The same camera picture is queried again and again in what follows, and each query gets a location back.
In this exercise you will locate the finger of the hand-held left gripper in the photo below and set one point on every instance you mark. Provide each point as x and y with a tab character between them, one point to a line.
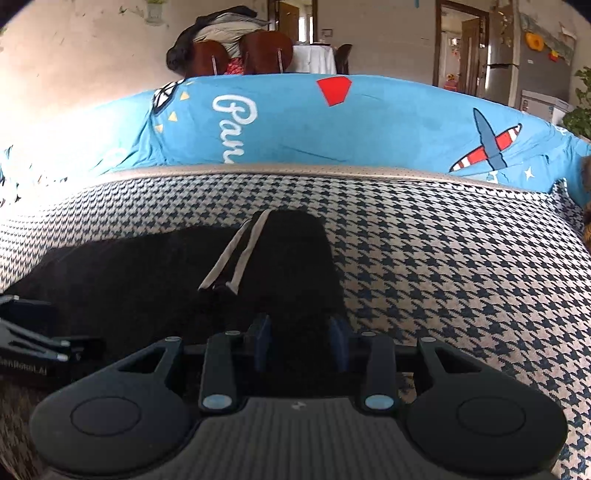
85	350
32	313

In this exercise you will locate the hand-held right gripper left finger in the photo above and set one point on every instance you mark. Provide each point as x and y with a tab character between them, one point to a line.
264	344

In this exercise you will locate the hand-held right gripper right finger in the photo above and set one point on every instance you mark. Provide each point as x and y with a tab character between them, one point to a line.
338	345

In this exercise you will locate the black shirt with red print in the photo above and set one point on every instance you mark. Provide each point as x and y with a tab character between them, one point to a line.
161	277

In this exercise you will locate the houndstooth blanket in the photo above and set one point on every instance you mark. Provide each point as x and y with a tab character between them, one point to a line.
438	277

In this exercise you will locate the red floral cloth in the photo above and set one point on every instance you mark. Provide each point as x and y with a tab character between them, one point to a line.
234	68

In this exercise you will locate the dark chair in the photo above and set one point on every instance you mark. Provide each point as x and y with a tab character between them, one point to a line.
344	57

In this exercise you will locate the white-clothed table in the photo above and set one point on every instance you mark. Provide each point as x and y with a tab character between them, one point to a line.
314	57

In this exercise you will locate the brown patterned throw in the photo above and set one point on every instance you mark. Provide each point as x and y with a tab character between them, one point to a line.
586	194

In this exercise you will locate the brown wooden chair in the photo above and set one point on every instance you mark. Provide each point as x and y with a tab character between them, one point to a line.
207	57
265	53

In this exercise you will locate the dark jacket pile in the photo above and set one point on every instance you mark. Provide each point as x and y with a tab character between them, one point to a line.
184	41

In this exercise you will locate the white chest freezer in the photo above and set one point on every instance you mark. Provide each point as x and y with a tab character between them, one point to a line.
545	106

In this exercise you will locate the brown wooden door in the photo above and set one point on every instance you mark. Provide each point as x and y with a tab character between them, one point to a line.
461	46

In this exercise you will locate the silver refrigerator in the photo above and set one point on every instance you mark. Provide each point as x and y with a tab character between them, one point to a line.
508	69

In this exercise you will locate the far wooden doorway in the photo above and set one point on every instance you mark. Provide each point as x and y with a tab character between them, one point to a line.
295	21

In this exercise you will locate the green potted plant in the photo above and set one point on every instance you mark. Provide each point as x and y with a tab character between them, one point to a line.
579	106

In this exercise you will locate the yellow fridge decoration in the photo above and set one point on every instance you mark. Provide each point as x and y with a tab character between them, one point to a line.
536	42

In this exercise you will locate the patterned fridge cloth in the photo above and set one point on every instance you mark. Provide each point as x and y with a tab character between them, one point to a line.
554	37

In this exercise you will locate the lavender pot wall sticker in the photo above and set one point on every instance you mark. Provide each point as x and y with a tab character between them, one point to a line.
154	11

